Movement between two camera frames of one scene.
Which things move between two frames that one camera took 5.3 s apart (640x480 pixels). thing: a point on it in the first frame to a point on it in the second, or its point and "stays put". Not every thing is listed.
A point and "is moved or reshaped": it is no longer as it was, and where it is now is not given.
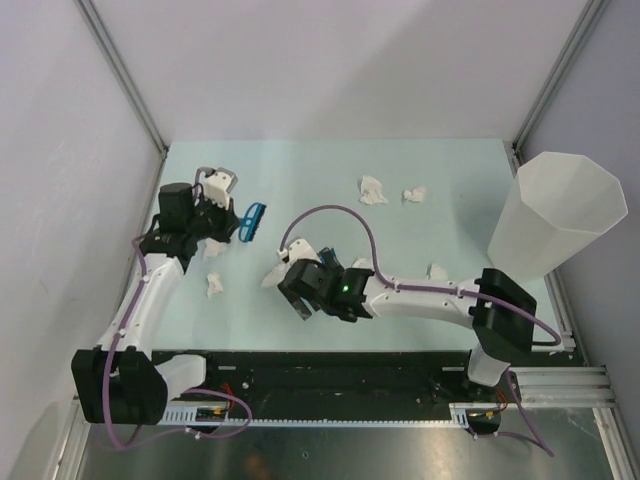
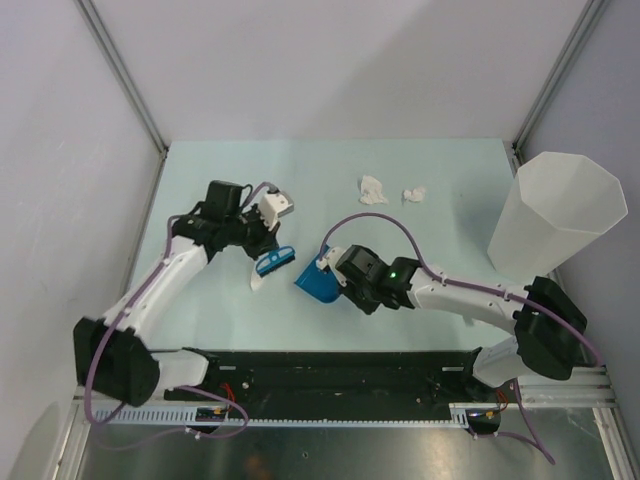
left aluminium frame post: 123,73 stays put
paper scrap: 275,277 to 255,281
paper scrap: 372,191 stays put
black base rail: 338,383 stays put
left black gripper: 229,220 to 267,239
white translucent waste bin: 556,203 stays put
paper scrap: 415,195 stays put
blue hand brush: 250,221 is moved or reshaped
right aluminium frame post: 585,26 stays put
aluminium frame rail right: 543,387 stays put
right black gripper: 333,263 to 368,308
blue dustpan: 322,258 is moved or reshaped
